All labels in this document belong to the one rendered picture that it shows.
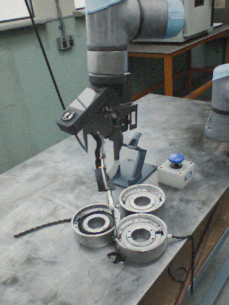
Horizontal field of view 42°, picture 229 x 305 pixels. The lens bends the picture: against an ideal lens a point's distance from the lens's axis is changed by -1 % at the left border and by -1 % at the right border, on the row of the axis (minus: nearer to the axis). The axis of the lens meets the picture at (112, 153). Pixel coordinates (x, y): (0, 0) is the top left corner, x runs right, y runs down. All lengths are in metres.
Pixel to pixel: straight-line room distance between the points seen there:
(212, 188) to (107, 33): 0.46
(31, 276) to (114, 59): 0.43
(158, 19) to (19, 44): 1.82
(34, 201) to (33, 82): 1.68
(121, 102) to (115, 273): 0.33
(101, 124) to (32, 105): 1.86
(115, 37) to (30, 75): 1.87
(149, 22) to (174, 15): 0.06
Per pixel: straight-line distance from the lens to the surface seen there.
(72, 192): 0.82
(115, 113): 0.58
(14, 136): 2.38
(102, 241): 0.63
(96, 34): 0.55
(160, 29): 0.61
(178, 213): 0.72
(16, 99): 2.34
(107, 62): 0.55
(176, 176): 0.77
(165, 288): 0.89
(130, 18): 0.56
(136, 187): 0.74
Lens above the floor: 1.26
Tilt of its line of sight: 29 degrees down
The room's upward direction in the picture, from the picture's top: 7 degrees counter-clockwise
